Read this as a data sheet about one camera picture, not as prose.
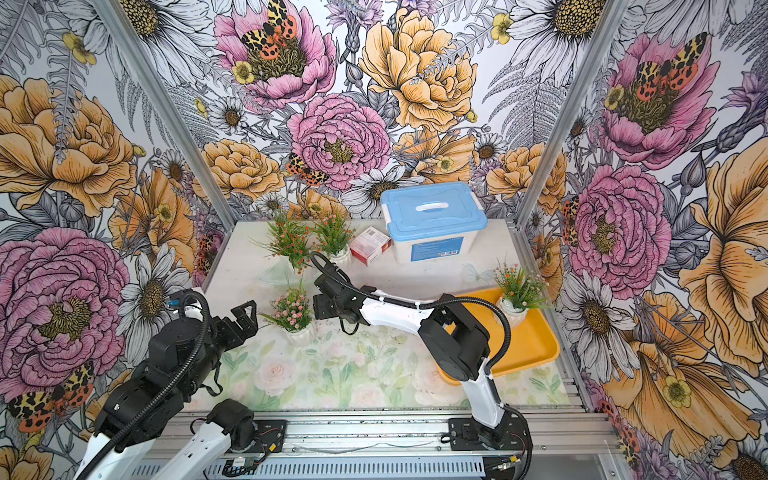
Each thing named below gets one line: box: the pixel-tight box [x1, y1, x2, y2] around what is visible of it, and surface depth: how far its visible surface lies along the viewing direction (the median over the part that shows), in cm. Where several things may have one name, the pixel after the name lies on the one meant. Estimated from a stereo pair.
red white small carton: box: [349, 226, 392, 267], surface depth 112 cm
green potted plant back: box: [313, 214, 356, 268], surface depth 101 cm
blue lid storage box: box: [380, 181, 488, 265], surface depth 105 cm
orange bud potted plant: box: [493, 259, 550, 328], surface depth 90 cm
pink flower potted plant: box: [260, 288, 316, 348], surface depth 83 cm
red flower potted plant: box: [250, 214, 313, 285], surface depth 101 cm
